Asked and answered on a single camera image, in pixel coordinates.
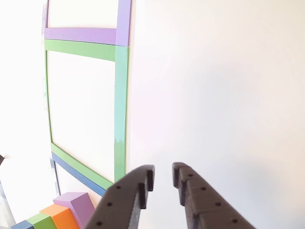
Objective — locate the purple square frame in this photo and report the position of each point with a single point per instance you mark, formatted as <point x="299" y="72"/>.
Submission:
<point x="78" y="34"/>

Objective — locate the green square frame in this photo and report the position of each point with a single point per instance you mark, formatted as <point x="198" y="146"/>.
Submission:
<point x="120" y="107"/>

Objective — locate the small blue cube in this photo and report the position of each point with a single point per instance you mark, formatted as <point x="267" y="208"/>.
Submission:
<point x="22" y="225"/>

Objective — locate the purple square block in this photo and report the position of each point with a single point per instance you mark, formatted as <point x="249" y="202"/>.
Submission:
<point x="81" y="210"/>

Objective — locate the orange square block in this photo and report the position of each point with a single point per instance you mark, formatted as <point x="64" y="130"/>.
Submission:
<point x="63" y="218"/>

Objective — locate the green square block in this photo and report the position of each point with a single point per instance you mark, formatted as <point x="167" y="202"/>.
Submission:
<point x="41" y="221"/>

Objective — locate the blue square frame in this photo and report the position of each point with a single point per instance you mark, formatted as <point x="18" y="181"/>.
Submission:
<point x="78" y="174"/>

